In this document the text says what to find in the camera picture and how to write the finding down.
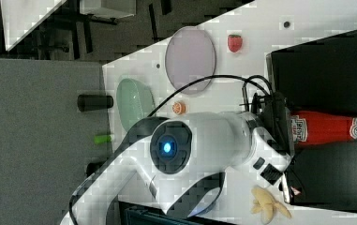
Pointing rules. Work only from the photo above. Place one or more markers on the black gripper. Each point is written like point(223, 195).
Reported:
point(275, 116)

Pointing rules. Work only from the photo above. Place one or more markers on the red ketchup bottle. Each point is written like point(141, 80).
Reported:
point(315, 128)

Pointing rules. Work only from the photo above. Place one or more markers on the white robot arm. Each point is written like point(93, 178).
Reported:
point(182, 161)

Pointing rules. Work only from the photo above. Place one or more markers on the black microwave oven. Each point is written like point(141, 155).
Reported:
point(315, 92)

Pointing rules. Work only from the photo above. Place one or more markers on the yellow peeled banana toy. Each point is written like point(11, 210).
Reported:
point(265, 204)

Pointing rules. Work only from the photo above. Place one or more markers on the red toy strawberry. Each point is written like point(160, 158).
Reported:
point(235, 43)

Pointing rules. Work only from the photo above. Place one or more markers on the orange slice toy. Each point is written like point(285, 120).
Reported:
point(179, 107)

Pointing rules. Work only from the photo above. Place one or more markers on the purple round plate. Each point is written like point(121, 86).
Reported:
point(190, 55)

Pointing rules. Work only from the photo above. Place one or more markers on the green perforated colander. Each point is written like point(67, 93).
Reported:
point(134, 100)

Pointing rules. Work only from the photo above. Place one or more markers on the green marker pen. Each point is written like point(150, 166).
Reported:
point(100, 139)

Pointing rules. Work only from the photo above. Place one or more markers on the black cylinder on floor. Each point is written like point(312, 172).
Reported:
point(88, 103)

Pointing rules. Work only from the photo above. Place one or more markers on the black cylinder cup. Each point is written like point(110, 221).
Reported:
point(94, 168)

